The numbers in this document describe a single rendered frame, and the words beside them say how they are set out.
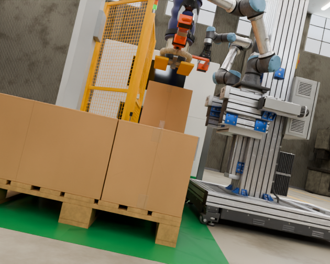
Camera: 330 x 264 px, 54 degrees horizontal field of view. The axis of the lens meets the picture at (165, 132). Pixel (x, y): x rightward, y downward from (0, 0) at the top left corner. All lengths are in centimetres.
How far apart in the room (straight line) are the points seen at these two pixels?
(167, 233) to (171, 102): 150
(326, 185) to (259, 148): 1019
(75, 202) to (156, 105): 145
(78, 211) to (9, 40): 1167
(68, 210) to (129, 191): 30
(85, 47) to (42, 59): 888
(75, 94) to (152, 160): 221
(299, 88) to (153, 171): 158
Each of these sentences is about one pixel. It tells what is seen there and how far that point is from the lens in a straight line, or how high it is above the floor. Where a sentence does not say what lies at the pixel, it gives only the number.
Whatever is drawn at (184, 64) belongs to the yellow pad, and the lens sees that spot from 239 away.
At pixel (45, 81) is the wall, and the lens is 1239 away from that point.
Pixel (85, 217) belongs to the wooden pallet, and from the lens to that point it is 164.
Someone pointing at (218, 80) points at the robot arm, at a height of 117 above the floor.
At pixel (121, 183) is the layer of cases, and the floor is 24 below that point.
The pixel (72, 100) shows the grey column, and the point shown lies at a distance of 365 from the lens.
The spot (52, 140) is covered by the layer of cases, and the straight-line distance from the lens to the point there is 165.
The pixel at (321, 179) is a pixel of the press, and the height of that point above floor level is 55.
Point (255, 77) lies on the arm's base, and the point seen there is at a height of 110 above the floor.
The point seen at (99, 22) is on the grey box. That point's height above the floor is 163.
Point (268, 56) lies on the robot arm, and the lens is 242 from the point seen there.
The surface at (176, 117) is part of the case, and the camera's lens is 284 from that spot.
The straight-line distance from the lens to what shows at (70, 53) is 606.
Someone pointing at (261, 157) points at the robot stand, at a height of 54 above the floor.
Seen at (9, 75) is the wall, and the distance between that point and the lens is 1279.
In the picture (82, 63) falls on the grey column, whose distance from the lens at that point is 370.
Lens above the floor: 46
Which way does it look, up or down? 3 degrees up
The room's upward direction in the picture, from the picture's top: 12 degrees clockwise
